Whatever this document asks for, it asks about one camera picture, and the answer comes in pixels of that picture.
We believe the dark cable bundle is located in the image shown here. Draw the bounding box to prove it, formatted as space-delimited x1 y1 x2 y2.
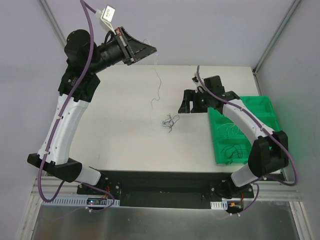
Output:
161 113 181 135

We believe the black thin cable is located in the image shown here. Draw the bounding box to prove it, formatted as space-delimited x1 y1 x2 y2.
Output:
221 143 251 160

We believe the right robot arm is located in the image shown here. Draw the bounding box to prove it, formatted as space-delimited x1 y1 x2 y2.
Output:
178 73 289 199

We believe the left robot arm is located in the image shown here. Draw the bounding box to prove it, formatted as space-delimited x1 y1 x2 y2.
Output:
27 27 157 195

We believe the green compartment tray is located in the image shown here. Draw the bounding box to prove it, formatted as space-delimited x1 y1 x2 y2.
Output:
208 96 282 165

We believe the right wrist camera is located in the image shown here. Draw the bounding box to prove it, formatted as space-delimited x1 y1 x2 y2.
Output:
192 73 200 84

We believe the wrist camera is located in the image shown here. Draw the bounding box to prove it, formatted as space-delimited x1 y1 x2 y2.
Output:
192 73 200 84
95 5 116 33

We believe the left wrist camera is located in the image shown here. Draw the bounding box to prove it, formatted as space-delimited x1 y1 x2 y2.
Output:
95 5 116 33

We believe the aluminium frame post left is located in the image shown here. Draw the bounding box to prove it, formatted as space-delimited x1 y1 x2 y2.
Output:
37 0 67 48

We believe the aluminium frame post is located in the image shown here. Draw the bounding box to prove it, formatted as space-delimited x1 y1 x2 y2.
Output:
37 0 67 48
252 0 303 76

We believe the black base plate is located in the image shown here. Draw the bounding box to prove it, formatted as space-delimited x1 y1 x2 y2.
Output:
76 169 255 208

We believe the white slotted cable duct right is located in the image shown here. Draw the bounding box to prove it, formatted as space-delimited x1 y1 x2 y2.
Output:
210 200 228 211

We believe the white slotted cable duct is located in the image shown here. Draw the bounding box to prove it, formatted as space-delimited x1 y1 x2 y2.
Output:
44 196 120 208
210 200 228 211

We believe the aluminium frame post right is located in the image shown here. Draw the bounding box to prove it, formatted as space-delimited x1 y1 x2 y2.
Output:
252 0 303 76

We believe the aluminium front rail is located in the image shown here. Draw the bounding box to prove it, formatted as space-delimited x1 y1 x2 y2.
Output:
41 176 79 198

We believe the white slotted cable duct left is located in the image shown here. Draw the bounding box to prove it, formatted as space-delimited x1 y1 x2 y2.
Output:
44 196 120 208

